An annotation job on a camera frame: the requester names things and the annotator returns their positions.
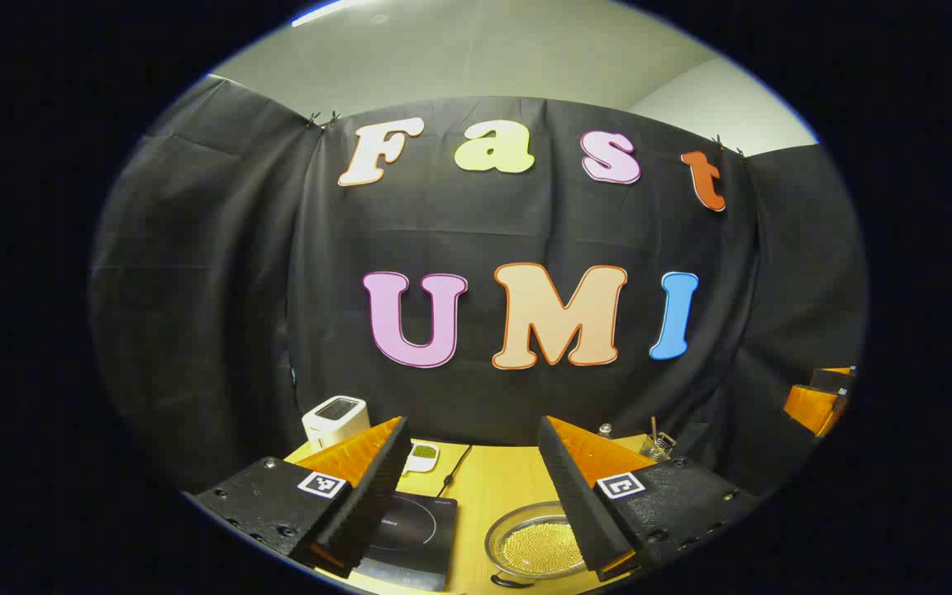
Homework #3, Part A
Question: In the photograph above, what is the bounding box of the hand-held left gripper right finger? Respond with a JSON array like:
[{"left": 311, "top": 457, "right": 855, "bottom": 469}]
[{"left": 536, "top": 415, "right": 762, "bottom": 583}]

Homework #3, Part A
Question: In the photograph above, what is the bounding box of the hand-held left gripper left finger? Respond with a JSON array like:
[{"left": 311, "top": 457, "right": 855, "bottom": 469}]
[{"left": 183, "top": 416, "right": 413, "bottom": 579}]

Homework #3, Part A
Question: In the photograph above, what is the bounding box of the steel pot with black handle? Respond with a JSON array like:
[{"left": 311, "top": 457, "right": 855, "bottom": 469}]
[{"left": 484, "top": 500, "right": 593, "bottom": 589}]

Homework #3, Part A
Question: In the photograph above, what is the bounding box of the black induction cooktop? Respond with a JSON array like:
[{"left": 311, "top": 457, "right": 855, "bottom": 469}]
[{"left": 352, "top": 492, "right": 459, "bottom": 593}]

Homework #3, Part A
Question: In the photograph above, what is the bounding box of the white divided dish of beans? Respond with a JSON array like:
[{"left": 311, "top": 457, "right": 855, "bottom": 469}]
[{"left": 404, "top": 440, "right": 440, "bottom": 476}]

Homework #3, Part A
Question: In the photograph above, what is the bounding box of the white toaster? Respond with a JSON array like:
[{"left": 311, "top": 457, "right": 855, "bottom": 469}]
[{"left": 302, "top": 396, "right": 370, "bottom": 452}]

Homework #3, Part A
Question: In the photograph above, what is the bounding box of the black backdrop cloth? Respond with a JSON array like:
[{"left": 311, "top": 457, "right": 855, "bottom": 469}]
[{"left": 88, "top": 74, "right": 869, "bottom": 497}]

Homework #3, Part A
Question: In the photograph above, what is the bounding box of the black power cable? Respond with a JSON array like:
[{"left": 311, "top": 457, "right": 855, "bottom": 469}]
[{"left": 440, "top": 445, "right": 474, "bottom": 497}]

